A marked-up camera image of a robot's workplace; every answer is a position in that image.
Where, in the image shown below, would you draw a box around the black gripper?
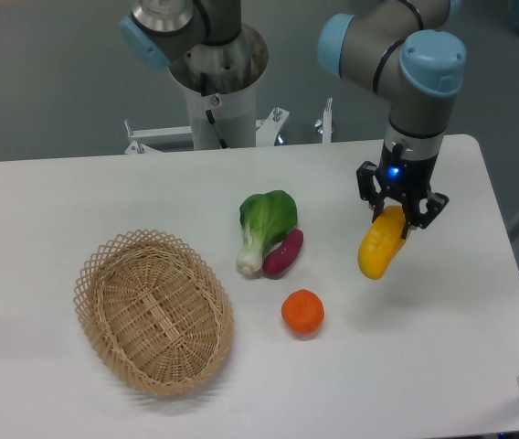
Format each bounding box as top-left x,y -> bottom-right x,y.
356,145 -> 450,240

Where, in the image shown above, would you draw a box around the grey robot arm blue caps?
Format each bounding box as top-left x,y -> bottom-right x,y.
120,1 -> 466,232

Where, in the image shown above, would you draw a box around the green bok choy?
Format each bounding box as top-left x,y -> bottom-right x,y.
236,190 -> 298,276

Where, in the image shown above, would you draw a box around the purple sweet potato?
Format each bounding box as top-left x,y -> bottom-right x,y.
262,229 -> 304,277

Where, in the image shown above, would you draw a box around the orange tangerine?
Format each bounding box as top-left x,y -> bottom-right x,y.
281,289 -> 325,335

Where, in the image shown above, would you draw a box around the woven wicker basket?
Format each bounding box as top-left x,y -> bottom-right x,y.
73,230 -> 235,397

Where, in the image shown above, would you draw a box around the black cable on pedestal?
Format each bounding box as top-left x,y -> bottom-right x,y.
199,71 -> 231,150

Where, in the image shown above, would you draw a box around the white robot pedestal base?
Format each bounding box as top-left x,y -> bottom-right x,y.
123,22 -> 336,155

